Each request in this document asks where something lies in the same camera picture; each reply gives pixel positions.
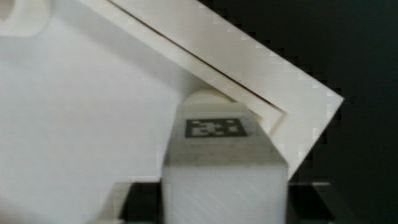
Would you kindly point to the white square table top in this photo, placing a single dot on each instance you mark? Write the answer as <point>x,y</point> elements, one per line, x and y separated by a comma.
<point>91,91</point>

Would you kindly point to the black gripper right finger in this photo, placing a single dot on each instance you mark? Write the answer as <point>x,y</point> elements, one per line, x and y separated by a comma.
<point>317,206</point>

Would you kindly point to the white U-shaped obstacle fence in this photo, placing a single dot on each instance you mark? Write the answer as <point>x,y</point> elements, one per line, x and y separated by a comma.
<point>260,70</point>

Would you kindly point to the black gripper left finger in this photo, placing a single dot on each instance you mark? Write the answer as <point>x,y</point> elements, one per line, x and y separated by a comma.
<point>134,204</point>

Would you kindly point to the white table leg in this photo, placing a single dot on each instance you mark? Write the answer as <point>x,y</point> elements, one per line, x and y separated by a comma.
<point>224,171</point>

